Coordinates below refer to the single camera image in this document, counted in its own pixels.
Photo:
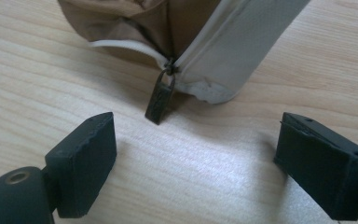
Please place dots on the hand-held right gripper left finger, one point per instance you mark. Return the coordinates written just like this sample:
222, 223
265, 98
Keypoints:
80, 168

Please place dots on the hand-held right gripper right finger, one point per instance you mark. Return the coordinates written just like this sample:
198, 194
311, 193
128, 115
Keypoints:
320, 174

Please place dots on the grey zippered pouch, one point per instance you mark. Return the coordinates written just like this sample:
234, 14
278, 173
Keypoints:
223, 46

